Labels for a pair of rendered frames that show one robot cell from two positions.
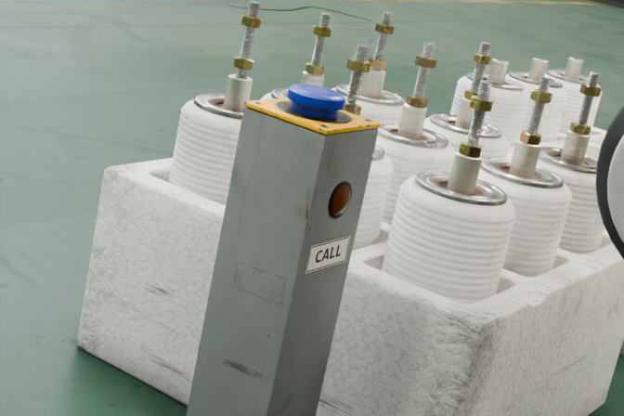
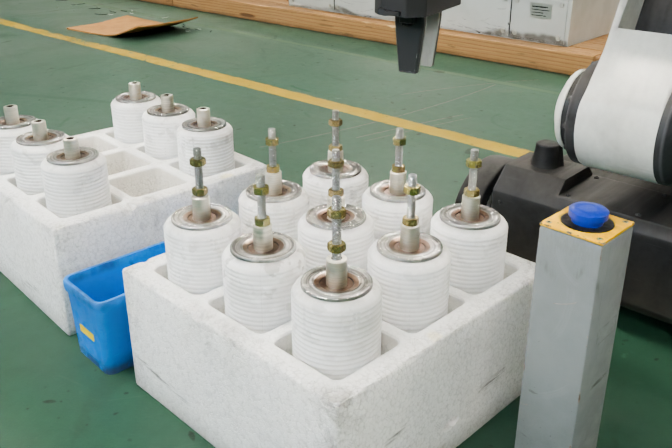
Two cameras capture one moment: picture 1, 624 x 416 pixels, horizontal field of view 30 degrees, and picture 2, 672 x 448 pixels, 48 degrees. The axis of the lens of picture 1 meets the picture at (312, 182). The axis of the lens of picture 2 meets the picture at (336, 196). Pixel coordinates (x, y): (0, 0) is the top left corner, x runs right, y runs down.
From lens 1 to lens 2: 117 cm
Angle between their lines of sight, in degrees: 73
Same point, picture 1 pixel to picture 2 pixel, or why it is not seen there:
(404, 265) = (492, 276)
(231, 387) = (593, 396)
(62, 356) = not seen: outside the picture
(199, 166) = (373, 337)
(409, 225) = (491, 253)
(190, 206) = (408, 361)
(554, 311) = not seen: hidden behind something
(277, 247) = (614, 303)
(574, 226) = not seen: hidden behind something
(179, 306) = (410, 428)
